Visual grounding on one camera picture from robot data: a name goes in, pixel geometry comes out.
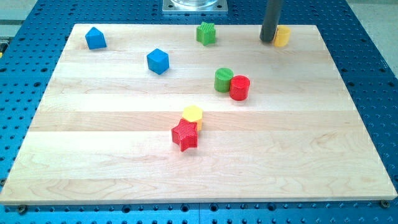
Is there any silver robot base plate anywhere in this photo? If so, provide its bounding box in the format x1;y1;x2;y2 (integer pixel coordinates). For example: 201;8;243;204
162;0;228;14

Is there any green cylinder block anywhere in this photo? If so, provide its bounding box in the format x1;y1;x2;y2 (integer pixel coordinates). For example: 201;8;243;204
214;68;234;93

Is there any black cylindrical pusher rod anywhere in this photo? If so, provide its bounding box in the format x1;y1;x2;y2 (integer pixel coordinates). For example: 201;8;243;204
259;0;284;43

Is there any red star block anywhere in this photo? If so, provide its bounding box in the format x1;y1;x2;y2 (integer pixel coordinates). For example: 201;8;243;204
171;118;198;152

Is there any red cylinder block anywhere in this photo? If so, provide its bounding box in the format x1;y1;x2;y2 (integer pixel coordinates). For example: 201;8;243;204
229;75;251;101

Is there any yellow hexagon block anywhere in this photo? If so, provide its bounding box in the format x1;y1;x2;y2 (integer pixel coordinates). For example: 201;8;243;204
182;105;203;131

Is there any yellow cylinder block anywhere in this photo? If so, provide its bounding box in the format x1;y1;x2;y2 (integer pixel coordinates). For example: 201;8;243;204
273;25;291;47

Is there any blue perforated table plate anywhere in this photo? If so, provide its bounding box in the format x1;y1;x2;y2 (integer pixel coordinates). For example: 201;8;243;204
1;0;397;223

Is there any blue cube block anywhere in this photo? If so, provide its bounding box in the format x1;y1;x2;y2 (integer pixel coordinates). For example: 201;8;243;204
147;49;169;75

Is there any light wooden board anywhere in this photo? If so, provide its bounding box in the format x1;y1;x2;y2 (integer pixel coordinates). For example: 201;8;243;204
1;24;397;205

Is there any green star block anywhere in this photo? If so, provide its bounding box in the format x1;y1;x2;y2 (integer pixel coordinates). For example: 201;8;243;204
196;22;216;45

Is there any blue pentagon block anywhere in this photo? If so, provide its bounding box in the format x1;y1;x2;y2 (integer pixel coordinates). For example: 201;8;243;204
85;27;107;50

